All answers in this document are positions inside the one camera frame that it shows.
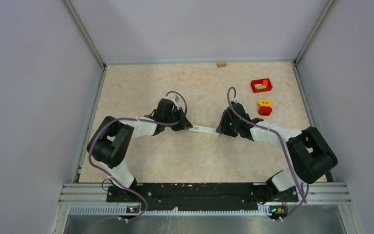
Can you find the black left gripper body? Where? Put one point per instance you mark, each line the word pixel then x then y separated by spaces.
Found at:
pixel 176 115

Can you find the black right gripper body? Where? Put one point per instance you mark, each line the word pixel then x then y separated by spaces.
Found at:
pixel 228 127

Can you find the long white remote control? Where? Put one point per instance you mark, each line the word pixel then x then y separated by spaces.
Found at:
pixel 203 130

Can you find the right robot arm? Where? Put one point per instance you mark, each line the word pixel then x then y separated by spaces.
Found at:
pixel 307 153

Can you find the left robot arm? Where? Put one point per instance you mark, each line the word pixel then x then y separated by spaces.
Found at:
pixel 108 146

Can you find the red block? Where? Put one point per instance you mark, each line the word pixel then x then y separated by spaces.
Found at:
pixel 265 111

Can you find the yellow block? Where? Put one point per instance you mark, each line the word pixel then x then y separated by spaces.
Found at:
pixel 264 103

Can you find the red bin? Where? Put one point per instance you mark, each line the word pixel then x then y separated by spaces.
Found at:
pixel 261 85

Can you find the small wooden block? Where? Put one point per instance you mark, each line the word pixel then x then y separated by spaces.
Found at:
pixel 221 64

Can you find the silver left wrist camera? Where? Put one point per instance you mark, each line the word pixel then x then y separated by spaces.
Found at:
pixel 173 97

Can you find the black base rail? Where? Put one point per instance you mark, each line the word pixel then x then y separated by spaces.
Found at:
pixel 194 197

